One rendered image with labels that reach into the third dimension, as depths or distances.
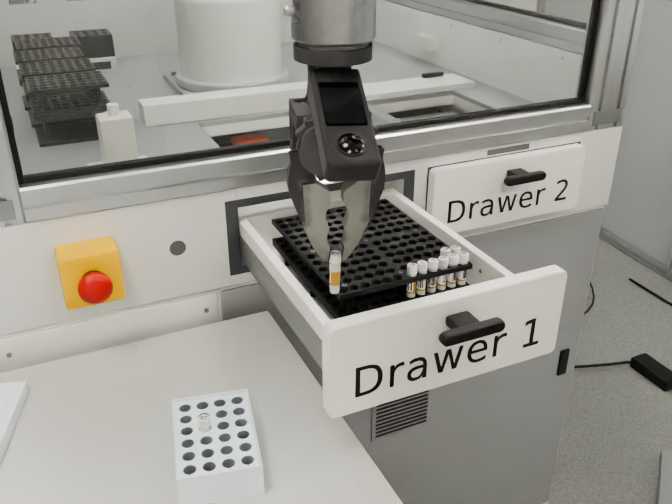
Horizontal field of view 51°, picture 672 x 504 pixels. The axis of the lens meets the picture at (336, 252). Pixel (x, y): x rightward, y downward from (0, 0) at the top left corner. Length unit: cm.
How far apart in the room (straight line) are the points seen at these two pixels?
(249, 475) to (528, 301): 35
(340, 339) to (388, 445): 66
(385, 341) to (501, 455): 85
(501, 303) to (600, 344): 167
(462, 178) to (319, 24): 53
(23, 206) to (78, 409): 25
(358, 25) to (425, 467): 98
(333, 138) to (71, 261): 42
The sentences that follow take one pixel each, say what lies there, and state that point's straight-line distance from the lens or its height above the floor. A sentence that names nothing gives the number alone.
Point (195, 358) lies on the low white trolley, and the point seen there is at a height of 76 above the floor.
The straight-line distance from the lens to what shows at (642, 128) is 294.
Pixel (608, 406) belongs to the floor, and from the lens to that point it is 219.
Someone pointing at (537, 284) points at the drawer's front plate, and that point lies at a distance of 80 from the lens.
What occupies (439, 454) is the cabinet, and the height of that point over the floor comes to 34.
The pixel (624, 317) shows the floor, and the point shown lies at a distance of 262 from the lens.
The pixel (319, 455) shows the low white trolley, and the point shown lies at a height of 76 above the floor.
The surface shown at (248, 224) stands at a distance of 98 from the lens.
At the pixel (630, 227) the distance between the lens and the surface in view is 304.
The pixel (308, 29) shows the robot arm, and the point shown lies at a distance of 63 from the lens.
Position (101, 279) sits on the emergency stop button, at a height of 89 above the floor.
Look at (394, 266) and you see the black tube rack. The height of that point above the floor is 90.
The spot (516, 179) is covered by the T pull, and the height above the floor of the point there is 91.
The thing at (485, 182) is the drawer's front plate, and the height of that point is 90.
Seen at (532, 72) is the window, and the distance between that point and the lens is 117.
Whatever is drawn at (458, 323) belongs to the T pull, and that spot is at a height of 91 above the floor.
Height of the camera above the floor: 130
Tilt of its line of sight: 27 degrees down
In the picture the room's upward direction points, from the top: straight up
